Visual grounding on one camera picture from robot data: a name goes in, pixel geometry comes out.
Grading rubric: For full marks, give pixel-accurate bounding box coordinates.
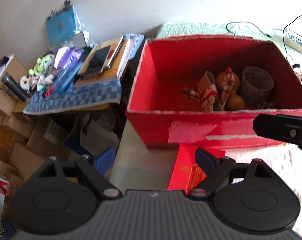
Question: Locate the purple tissue pack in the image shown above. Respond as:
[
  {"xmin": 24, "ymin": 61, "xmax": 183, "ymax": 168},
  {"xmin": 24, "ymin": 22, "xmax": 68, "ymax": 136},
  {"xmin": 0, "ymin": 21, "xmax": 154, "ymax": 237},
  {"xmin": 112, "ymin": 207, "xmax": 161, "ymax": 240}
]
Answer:
[{"xmin": 54, "ymin": 46, "xmax": 83, "ymax": 69}]

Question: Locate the white plush toy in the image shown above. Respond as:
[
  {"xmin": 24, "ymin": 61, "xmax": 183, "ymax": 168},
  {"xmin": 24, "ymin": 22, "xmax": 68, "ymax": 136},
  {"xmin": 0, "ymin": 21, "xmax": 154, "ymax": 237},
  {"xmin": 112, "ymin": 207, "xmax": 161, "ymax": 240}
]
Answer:
[{"xmin": 19, "ymin": 74, "xmax": 55, "ymax": 93}]

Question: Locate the black cable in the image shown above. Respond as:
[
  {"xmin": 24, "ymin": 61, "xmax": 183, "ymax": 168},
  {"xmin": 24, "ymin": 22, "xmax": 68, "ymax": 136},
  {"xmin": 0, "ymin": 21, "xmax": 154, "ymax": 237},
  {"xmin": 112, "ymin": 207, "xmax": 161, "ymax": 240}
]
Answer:
[{"xmin": 226, "ymin": 21, "xmax": 273, "ymax": 38}]

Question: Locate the dark cylindrical flask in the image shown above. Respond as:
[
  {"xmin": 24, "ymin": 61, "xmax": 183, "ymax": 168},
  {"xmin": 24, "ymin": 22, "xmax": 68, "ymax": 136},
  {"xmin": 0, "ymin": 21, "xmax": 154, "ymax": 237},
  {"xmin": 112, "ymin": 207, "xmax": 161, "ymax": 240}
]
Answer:
[{"xmin": 1, "ymin": 72, "xmax": 28, "ymax": 102}]

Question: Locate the green frog plush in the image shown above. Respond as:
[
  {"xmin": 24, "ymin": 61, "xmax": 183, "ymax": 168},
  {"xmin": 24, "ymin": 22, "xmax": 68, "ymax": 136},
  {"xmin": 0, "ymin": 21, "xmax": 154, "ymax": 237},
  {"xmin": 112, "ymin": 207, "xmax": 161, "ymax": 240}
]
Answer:
[{"xmin": 28, "ymin": 54, "xmax": 55, "ymax": 76}]

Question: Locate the large red cardboard box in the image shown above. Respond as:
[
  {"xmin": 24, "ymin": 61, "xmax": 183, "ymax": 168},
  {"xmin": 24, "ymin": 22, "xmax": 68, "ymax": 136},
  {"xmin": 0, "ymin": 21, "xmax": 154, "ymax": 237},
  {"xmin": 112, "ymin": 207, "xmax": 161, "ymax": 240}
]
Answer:
[{"xmin": 126, "ymin": 35, "xmax": 302, "ymax": 149}]

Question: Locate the black tablet device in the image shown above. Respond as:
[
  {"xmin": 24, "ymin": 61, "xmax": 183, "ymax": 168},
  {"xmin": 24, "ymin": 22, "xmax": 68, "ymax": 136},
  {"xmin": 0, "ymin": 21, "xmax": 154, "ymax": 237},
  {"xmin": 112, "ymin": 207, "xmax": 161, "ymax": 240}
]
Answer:
[{"xmin": 85, "ymin": 46, "xmax": 111, "ymax": 75}]

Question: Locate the white power strip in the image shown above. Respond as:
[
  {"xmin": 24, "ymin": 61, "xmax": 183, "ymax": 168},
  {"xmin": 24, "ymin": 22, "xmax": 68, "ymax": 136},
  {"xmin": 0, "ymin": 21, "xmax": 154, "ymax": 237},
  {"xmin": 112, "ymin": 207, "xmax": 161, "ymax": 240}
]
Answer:
[{"xmin": 284, "ymin": 28, "xmax": 302, "ymax": 53}]

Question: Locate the stack of books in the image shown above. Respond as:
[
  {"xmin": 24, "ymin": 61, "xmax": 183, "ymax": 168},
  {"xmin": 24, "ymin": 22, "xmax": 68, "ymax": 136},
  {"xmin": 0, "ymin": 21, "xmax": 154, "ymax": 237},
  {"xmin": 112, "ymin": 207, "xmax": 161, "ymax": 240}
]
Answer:
[{"xmin": 74, "ymin": 36, "xmax": 135, "ymax": 88}]

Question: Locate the small red gift box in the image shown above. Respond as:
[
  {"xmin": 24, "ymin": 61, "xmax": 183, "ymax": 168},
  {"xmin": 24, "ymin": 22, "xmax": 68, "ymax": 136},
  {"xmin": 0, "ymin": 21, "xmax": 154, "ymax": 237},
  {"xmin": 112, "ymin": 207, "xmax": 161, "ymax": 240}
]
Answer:
[{"xmin": 167, "ymin": 144, "xmax": 225, "ymax": 194}]

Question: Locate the brown packing tape roll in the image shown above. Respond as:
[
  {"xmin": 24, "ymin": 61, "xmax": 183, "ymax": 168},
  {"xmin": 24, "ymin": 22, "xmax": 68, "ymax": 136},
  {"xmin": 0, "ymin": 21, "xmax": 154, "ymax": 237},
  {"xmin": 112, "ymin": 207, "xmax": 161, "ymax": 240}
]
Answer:
[{"xmin": 241, "ymin": 66, "xmax": 274, "ymax": 108}]

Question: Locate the red white paper ornament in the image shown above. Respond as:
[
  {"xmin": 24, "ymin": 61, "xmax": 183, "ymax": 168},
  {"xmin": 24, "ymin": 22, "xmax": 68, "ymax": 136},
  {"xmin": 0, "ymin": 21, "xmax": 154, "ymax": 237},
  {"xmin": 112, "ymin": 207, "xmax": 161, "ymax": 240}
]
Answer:
[{"xmin": 221, "ymin": 68, "xmax": 235, "ymax": 107}]

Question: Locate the blue pencil case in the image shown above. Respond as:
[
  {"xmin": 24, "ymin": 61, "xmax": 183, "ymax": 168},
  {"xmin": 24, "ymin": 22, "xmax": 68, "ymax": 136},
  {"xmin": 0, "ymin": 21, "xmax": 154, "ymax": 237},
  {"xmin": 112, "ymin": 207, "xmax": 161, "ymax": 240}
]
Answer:
[{"xmin": 53, "ymin": 61, "xmax": 83, "ymax": 93}]

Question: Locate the green bear bedsheet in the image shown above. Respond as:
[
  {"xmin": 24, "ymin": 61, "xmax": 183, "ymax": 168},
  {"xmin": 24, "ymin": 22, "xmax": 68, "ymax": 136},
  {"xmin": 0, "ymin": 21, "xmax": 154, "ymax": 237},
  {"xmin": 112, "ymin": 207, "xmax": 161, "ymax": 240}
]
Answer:
[{"xmin": 156, "ymin": 21, "xmax": 302, "ymax": 56}]

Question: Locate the small black mirror stand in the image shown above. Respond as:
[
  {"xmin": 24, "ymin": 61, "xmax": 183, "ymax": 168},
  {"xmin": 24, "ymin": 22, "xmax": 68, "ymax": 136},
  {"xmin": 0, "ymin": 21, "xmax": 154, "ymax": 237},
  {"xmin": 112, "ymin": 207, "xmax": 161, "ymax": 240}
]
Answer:
[{"xmin": 72, "ymin": 31, "xmax": 86, "ymax": 51}]

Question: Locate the blue checkered cloth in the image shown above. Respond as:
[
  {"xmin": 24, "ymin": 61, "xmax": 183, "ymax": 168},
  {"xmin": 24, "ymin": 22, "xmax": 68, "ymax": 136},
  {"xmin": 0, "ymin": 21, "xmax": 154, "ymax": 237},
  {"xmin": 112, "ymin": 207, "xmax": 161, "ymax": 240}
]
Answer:
[{"xmin": 22, "ymin": 34, "xmax": 144, "ymax": 115}]

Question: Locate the orange wooden gourd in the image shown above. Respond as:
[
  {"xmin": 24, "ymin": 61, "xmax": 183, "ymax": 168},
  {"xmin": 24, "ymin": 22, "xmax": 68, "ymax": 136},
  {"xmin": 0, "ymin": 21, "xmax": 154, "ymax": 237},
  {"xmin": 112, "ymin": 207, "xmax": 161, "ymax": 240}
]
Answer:
[{"xmin": 216, "ymin": 68, "xmax": 245, "ymax": 111}]

